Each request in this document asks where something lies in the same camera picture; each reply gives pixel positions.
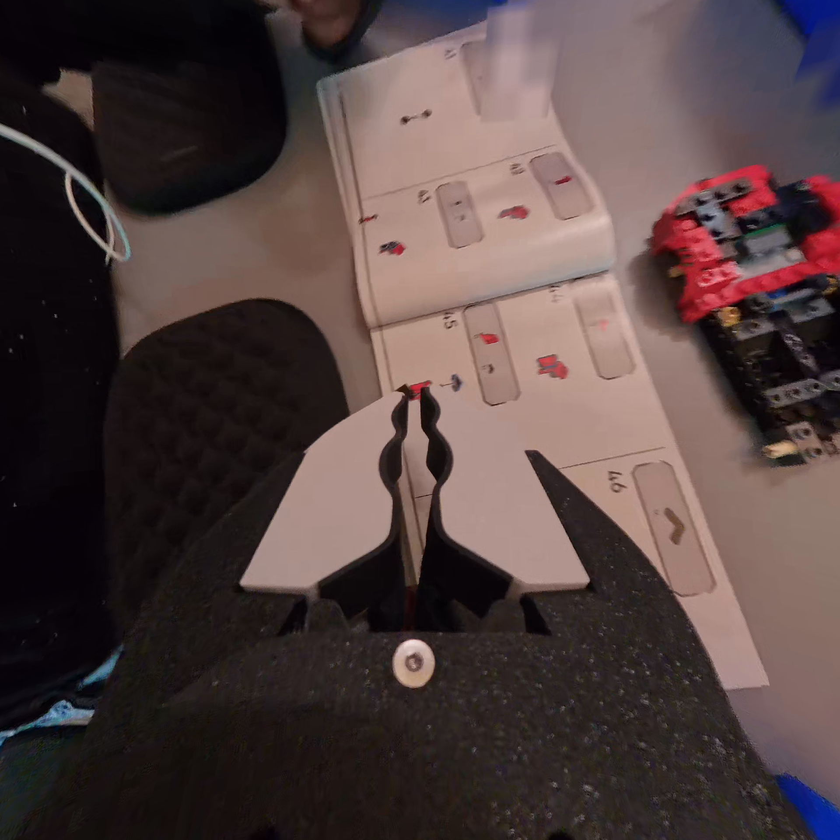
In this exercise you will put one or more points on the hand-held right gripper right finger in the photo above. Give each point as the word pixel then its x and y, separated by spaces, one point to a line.
pixel 505 525

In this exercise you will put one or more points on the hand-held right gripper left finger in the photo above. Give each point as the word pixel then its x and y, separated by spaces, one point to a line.
pixel 328 512

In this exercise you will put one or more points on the lego instruction booklet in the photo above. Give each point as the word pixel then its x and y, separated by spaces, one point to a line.
pixel 499 262

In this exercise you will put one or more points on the red and black lego car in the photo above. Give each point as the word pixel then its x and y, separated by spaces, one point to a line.
pixel 722 262

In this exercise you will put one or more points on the black quilted foam pad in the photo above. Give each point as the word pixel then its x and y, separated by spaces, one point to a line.
pixel 216 426
pixel 190 131

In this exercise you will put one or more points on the person's black clothing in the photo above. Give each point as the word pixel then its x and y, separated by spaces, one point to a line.
pixel 52 459

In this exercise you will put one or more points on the light blue cloth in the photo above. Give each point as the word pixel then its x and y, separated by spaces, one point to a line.
pixel 59 712

